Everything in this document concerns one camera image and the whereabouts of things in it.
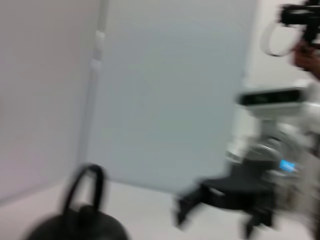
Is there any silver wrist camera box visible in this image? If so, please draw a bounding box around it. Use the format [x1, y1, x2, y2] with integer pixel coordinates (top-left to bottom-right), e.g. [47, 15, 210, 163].
[234, 86, 310, 116]

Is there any black handheld device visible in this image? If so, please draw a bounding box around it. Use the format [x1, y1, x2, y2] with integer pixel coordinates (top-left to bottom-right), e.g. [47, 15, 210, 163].
[278, 0, 320, 45]

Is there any black round teapot with handle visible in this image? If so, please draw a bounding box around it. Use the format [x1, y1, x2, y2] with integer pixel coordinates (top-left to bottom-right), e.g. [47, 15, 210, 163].
[21, 163, 131, 240]

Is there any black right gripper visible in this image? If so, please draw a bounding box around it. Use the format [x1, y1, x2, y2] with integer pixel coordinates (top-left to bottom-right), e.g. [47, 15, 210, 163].
[172, 161, 276, 236]

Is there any operator hand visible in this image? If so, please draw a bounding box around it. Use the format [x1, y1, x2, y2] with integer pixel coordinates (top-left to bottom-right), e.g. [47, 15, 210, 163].
[291, 41, 320, 81]

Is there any white ring controller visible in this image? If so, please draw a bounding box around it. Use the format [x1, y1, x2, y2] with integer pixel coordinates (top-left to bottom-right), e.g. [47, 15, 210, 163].
[260, 20, 299, 58]

